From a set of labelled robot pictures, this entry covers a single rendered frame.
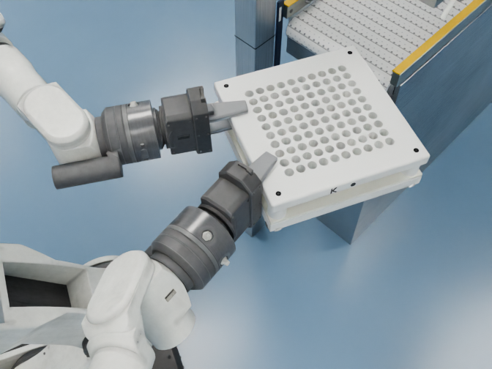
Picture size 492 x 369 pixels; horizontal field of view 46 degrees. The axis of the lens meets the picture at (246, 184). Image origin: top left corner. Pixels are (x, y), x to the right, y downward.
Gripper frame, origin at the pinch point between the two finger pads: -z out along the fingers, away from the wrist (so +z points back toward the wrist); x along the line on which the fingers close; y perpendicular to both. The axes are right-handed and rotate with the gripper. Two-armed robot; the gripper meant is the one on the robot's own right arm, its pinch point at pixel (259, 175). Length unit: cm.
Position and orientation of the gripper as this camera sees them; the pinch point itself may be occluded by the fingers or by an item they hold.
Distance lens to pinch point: 81.1
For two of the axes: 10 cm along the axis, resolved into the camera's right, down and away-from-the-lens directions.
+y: 8.0, 5.0, -3.5
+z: -6.1, 6.6, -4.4
